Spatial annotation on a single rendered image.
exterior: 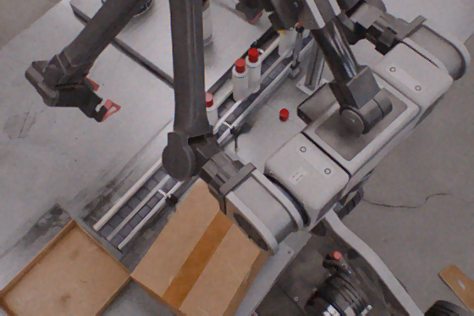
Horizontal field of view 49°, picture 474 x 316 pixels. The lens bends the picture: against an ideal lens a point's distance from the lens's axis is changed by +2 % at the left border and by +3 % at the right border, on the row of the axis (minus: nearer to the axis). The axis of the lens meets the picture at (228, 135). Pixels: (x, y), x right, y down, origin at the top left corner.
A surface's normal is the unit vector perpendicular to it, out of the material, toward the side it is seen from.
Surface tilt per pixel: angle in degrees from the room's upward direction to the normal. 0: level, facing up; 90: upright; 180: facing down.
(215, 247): 0
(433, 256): 0
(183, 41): 49
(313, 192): 0
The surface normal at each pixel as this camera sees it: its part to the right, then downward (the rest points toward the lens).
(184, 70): -0.54, 0.19
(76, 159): -0.03, -0.45
